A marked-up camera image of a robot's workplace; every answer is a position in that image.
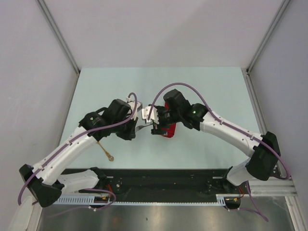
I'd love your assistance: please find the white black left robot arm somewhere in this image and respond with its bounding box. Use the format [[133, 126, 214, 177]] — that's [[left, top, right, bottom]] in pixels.
[[19, 98, 142, 207]]

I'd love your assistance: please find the aluminium front rail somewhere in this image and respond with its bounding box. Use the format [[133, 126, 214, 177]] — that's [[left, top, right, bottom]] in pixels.
[[33, 176, 295, 197]]

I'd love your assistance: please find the aluminium right side rail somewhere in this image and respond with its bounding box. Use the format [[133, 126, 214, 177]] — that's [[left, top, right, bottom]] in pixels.
[[241, 68, 279, 170]]

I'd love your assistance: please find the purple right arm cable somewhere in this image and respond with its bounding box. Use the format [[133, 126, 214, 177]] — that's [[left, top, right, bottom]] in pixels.
[[147, 82, 292, 221]]

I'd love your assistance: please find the red satin napkin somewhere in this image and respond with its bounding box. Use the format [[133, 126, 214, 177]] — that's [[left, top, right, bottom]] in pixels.
[[161, 102, 178, 139]]

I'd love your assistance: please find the right aluminium frame post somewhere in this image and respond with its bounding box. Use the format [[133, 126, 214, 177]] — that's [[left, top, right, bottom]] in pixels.
[[247, 0, 292, 73]]

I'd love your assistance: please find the white slotted cable duct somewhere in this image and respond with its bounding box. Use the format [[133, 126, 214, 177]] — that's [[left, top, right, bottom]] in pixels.
[[54, 195, 226, 206]]

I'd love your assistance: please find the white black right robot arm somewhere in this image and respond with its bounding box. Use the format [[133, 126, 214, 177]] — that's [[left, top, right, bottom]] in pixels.
[[144, 89, 280, 193]]

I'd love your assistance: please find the left aluminium frame post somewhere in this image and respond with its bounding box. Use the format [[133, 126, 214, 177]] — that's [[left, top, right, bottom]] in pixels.
[[35, 0, 80, 74]]

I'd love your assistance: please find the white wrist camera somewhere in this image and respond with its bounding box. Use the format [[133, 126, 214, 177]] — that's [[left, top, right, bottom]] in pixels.
[[126, 97, 142, 120], [141, 106, 159, 124]]

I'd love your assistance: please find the aluminium rail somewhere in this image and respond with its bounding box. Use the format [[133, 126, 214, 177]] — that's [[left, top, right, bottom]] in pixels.
[[241, 68, 279, 170], [33, 176, 295, 197]]

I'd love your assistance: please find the aluminium frame post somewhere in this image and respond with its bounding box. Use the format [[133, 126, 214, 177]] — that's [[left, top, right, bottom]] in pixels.
[[35, 0, 80, 74], [247, 0, 292, 73]]

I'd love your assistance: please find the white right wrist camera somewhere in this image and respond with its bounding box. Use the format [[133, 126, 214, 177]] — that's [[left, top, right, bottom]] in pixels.
[[141, 106, 159, 124]]

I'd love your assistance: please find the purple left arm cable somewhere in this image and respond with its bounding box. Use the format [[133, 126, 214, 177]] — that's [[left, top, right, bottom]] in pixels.
[[18, 92, 138, 213]]

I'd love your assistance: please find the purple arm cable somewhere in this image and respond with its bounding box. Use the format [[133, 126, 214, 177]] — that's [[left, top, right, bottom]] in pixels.
[[18, 92, 138, 213], [147, 82, 292, 221]]

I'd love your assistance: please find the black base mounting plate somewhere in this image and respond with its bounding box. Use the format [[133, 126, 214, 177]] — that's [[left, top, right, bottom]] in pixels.
[[61, 168, 281, 203]]

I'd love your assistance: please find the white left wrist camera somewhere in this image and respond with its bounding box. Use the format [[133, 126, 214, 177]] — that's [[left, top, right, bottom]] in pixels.
[[126, 97, 142, 120]]

